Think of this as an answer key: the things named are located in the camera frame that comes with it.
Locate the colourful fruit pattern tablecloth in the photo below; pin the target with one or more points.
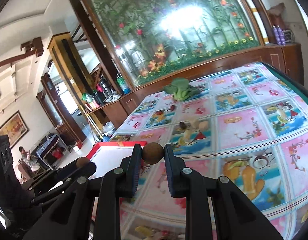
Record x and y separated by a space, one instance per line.
258 137

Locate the black kettle on cabinet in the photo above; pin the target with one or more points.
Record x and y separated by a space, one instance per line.
106 87

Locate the framed wall painting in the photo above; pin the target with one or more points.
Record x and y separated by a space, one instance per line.
15 128

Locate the green plastic bottle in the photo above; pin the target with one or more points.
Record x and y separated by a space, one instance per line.
122 83

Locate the red box white interior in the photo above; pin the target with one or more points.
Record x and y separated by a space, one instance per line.
108 155

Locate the dark red date centre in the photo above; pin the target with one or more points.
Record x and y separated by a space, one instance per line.
182 125

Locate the green bok choy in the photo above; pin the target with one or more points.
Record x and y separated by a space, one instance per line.
181 90

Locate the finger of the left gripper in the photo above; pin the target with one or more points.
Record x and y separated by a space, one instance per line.
44 201
50 178

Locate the brown round fruit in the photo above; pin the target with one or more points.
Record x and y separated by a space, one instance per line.
152 153
81 162

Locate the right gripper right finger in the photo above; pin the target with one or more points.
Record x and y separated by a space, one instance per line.
214 202

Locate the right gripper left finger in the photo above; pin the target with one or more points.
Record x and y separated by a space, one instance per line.
91 205

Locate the purple bottle left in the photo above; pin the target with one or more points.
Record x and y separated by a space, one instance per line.
276 34

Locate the purple bottle right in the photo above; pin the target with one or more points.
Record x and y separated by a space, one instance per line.
281 35

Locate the floral glass partition screen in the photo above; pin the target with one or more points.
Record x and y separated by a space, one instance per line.
149 39

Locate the purple bottle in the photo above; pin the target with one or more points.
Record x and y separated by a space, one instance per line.
281 35
276 34

